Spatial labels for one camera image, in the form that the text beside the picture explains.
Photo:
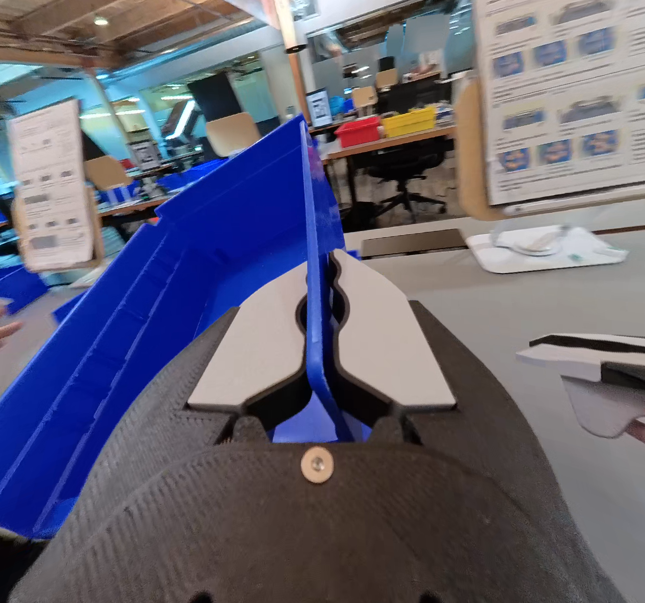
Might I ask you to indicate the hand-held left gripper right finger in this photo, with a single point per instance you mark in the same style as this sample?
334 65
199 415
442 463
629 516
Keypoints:
393 356

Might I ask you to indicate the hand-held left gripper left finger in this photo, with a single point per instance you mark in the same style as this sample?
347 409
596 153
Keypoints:
252 361

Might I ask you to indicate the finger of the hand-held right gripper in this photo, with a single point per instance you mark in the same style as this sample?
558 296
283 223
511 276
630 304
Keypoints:
564 361
594 342

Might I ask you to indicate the blue plastic bin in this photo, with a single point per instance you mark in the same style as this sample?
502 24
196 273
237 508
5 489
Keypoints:
176 260
20 288

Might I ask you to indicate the grey desk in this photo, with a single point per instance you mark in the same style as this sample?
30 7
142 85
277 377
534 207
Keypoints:
478 310

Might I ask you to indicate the wooden-top desk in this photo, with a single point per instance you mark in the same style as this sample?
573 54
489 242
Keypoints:
393 142

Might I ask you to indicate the person's right hand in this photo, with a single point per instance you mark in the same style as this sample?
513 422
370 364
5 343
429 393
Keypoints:
637 430

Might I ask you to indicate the black office chair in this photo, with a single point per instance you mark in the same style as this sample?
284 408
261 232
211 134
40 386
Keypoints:
408 174

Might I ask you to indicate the red plastic bin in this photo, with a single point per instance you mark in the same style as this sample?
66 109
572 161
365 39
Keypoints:
358 133

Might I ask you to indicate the yellow plastic bin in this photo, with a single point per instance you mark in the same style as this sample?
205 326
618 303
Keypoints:
408 122

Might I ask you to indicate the framed tag sign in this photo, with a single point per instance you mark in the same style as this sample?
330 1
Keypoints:
319 108

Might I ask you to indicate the laminated instruction board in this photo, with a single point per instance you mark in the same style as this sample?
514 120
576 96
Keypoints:
564 84

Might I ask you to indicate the white standing poster board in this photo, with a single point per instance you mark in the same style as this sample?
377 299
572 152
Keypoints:
53 184

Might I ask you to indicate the ceiling spot lamp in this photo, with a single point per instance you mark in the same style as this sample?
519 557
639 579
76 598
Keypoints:
101 21

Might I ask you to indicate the wooden support post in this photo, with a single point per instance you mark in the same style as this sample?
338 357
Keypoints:
291 79

